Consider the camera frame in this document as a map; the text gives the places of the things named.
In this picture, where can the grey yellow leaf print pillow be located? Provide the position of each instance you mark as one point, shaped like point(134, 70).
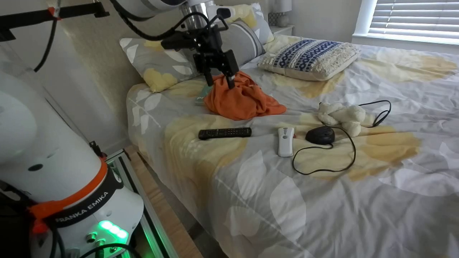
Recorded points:
point(157, 64)

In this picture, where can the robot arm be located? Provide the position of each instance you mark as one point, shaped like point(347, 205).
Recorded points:
point(53, 157)

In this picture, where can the bed with leaf print duvet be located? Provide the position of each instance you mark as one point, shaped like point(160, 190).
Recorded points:
point(322, 200)

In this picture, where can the table lamp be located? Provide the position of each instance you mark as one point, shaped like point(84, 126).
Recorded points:
point(283, 10)

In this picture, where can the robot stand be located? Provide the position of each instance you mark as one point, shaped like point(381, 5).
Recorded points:
point(143, 200)

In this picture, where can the blue white patterned pillow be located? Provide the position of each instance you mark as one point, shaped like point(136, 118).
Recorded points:
point(308, 57)

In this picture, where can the black computer mouse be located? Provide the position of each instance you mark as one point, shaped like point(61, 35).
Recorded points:
point(320, 135)

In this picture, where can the black remote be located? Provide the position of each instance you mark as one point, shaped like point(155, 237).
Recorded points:
point(225, 133)

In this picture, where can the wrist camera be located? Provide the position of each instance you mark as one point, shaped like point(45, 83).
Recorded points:
point(177, 42)

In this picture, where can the green book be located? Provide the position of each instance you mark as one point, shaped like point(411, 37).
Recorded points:
point(201, 95)

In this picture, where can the orange cloth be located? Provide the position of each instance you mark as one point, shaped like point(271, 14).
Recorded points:
point(244, 98)

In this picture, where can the yellow grey floral pillow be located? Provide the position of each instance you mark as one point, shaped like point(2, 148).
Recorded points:
point(260, 21)

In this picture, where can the white remote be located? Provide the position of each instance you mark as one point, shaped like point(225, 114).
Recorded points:
point(285, 143)

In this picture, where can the white plush toy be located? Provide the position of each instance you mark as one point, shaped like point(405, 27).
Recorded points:
point(344, 114)

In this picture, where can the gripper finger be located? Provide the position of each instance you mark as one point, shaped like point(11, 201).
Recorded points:
point(209, 79)
point(230, 81)

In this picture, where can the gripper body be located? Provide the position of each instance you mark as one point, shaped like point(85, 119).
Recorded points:
point(218, 59)

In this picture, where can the white nightstand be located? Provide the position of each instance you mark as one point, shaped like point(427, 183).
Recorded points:
point(282, 29)

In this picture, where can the window with white blinds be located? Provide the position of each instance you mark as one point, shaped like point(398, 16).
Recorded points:
point(412, 19)

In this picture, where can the grey striped pillow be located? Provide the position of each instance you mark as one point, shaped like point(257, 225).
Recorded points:
point(244, 44)

